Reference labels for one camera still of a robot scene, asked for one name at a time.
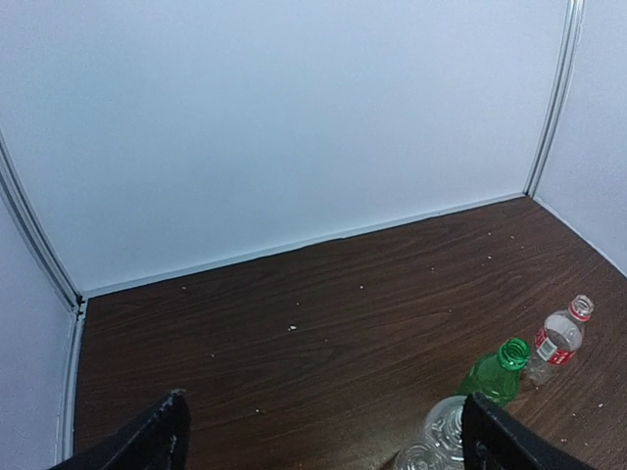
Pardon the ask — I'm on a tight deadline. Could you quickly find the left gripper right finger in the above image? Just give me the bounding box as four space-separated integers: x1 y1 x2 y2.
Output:
462 393 592 469

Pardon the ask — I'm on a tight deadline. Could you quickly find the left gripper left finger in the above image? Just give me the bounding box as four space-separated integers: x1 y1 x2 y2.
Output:
55 389 190 470

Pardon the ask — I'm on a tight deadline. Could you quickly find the clear bottle white cap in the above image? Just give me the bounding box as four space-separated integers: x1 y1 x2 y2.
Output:
394 396 466 470

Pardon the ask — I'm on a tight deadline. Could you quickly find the green plastic bottle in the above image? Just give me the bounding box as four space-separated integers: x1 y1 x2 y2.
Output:
456 338 529 407

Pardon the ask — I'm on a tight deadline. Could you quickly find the red label cola bottle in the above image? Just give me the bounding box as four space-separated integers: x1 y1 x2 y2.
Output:
525 294 595 387

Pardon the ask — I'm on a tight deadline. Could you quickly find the left aluminium frame post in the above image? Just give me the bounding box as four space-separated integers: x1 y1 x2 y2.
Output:
1 142 87 464

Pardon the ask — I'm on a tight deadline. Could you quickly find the aluminium frame post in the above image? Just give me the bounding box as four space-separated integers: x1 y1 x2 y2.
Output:
523 0 586 199
1 142 87 464

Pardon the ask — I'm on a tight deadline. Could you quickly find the right aluminium frame post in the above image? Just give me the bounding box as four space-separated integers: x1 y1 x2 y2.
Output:
523 0 586 199

